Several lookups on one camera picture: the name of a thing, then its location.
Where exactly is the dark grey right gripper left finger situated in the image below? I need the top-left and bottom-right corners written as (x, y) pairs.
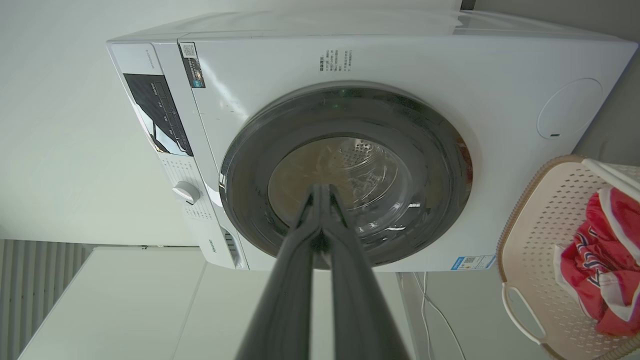
top-left (235, 183), bottom-right (323, 360)

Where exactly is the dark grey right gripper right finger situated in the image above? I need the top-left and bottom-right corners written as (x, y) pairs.
top-left (322, 183), bottom-right (411, 360)

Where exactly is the round dark glass washer door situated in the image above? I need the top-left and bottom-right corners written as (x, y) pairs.
top-left (218, 82), bottom-right (473, 271)

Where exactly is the white front-load washing machine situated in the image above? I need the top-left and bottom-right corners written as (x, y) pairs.
top-left (106, 10), bottom-right (640, 273)

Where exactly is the white detergent drawer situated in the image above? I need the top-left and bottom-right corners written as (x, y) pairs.
top-left (200, 226), bottom-right (249, 271)

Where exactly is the blue energy label sticker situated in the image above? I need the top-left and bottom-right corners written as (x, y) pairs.
top-left (451, 255), bottom-right (497, 271)

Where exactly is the perforated steel washer drum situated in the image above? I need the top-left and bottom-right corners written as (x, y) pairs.
top-left (268, 136), bottom-right (416, 237)

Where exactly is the white cabinet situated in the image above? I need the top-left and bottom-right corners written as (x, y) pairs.
top-left (17, 246), bottom-right (417, 360)

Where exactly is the white round control knob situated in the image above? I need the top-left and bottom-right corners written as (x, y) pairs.
top-left (172, 181), bottom-right (202, 206)

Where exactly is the beige perforated laundry basket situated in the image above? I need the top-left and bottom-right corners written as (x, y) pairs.
top-left (496, 155), bottom-right (640, 360)

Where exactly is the black washer display panel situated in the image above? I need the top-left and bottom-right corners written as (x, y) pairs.
top-left (123, 73), bottom-right (195, 157)

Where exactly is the red and white garment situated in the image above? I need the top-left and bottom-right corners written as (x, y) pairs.
top-left (553, 187), bottom-right (640, 337)

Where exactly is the dark QR code sticker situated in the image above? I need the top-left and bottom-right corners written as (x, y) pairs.
top-left (179, 42), bottom-right (207, 89)

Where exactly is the grey slatted blind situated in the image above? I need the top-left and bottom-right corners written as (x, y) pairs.
top-left (0, 239), bottom-right (94, 360)

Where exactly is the round white filter cover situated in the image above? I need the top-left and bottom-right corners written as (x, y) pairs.
top-left (536, 77), bottom-right (604, 140)

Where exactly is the thin white power cable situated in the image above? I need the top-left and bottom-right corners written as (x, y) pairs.
top-left (412, 272), bottom-right (467, 360)

